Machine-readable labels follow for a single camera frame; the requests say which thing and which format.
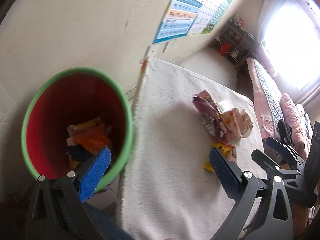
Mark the orange plastic bag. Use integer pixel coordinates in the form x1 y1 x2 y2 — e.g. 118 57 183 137
73 123 112 155

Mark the yellow medicine box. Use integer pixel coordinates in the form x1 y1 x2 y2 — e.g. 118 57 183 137
66 118 102 146

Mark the purple foil candy wrapper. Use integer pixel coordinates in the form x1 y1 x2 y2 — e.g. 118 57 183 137
193 90 227 140

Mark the bed with plaid quilt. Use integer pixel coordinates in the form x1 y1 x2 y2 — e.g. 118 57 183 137
246 57 284 140

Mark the white wall socket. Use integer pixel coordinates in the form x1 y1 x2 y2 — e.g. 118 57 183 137
162 40 176 53

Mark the yellow Sable biscuit wrapper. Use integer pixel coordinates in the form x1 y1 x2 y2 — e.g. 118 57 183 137
203 142 232 173

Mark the green red trash bin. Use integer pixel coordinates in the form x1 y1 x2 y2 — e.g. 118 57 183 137
21 67 134 191

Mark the red container on shelf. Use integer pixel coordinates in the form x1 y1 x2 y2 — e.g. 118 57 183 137
218 42 232 55

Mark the black metal shelf rack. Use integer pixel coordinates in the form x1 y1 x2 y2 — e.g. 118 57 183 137
210 19 259 69

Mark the white towel table cover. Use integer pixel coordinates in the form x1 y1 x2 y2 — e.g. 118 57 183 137
117 57 256 239

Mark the brown paper wrapper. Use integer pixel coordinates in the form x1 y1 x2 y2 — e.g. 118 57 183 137
239 109 253 138

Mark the pink white stick wrapper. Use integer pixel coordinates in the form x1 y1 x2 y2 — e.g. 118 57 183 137
228 146 237 163

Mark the dark blue cookie wrapper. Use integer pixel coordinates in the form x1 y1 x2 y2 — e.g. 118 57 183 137
67 144 93 163

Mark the black clothing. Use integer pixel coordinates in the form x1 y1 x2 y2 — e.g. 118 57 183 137
278 119 293 147

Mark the strawberry pink carton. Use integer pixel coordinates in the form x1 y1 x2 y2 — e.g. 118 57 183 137
220 108 243 140

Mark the white chart wall poster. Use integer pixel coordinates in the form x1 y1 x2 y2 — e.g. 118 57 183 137
187 0 220 36

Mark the green number wall poster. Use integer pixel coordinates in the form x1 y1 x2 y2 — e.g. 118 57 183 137
201 0 232 34

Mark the white blue milk carton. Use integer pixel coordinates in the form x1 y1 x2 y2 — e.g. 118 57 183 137
217 99 234 113

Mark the blue pinyin wall poster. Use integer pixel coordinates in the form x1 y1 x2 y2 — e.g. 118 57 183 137
152 0 203 44

